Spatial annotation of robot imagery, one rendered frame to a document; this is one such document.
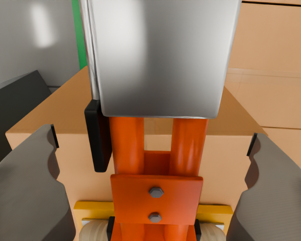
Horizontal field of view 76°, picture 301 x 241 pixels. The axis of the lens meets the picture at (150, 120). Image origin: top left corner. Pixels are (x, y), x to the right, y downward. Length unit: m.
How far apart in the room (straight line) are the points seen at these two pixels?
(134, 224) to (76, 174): 0.21
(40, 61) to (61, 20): 0.29
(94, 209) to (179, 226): 0.24
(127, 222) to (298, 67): 0.73
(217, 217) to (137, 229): 0.24
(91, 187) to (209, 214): 0.22
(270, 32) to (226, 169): 0.49
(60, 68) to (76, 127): 1.05
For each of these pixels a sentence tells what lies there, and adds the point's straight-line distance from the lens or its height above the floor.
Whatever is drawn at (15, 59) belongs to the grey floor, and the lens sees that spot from 1.48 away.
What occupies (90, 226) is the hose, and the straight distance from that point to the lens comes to 0.35.
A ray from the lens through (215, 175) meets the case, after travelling 0.36.
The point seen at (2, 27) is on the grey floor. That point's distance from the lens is 1.46.
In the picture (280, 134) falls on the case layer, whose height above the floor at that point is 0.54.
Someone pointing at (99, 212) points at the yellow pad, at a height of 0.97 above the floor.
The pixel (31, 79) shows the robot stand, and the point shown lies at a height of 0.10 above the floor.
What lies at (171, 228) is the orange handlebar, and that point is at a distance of 0.19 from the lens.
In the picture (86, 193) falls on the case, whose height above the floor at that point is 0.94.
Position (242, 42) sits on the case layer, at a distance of 0.70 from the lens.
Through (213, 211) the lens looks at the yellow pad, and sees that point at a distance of 0.40.
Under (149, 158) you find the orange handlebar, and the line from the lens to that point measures 0.15.
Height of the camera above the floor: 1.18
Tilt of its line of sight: 60 degrees down
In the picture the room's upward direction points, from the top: 178 degrees counter-clockwise
